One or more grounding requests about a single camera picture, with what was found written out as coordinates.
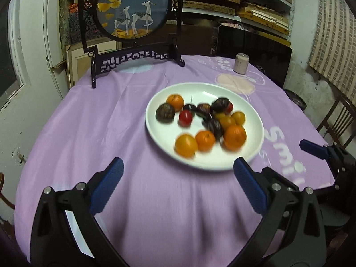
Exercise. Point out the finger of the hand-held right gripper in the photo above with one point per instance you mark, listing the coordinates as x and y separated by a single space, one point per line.
314 148

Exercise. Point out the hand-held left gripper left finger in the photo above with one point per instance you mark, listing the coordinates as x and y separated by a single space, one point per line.
107 185

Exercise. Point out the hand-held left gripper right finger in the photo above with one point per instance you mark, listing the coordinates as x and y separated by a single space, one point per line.
250 186

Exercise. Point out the white oval plate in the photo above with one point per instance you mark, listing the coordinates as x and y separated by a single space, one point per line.
239 155

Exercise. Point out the large mandarin orange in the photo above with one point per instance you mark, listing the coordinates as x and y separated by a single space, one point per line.
235 137

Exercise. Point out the dark brown round fruit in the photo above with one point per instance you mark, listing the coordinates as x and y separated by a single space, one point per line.
204 109
221 104
215 128
165 112

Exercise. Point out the yellow-orange kumquat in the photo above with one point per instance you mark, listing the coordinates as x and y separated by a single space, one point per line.
185 145

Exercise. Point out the small yellow longan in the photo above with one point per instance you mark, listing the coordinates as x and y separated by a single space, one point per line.
219 116

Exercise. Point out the dark red cherry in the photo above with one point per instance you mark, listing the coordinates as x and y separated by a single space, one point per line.
207 117
190 107

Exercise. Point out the black round object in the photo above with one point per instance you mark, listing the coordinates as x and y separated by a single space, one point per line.
296 98

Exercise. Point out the purple printed tablecloth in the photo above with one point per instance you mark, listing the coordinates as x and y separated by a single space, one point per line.
111 116

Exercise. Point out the orange kumquat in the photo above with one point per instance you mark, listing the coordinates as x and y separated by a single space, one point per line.
238 117

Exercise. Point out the small red cherry tomato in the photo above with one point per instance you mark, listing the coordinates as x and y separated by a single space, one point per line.
230 107

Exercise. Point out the carved wooden chair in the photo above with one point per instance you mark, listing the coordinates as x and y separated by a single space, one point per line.
3 197

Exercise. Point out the pale drink can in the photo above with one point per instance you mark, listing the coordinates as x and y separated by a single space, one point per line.
240 63

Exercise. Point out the black flat panel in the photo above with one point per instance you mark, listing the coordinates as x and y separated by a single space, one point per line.
256 50

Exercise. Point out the woven checked curtain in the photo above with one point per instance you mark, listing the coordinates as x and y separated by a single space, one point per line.
333 33

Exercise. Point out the framed beige board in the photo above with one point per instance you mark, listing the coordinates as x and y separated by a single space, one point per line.
79 64

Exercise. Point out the white door with window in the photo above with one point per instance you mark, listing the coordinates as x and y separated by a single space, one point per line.
27 47

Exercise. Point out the shelf with flat boxes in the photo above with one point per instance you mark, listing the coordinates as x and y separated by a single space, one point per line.
236 0

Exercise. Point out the stack of patterned boxes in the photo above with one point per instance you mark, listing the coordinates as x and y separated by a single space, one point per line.
72 19

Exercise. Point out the round painted deer screen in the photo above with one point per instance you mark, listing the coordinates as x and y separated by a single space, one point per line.
130 11

